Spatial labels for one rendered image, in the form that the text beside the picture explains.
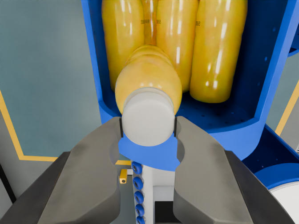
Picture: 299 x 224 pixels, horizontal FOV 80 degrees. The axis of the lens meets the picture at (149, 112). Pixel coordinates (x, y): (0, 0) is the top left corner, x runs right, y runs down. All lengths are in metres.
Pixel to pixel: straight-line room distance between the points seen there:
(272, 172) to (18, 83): 1.77
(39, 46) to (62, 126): 0.70
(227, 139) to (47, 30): 1.48
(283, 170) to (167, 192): 0.38
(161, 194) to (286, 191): 0.39
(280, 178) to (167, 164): 0.51
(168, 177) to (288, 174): 0.37
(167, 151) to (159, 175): 0.48
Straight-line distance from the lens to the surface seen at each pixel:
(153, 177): 0.70
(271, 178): 0.70
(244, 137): 0.25
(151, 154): 0.23
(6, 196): 2.66
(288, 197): 0.73
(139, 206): 0.78
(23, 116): 1.98
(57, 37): 1.56
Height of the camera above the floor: 1.40
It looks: 62 degrees down
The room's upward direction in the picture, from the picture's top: 179 degrees counter-clockwise
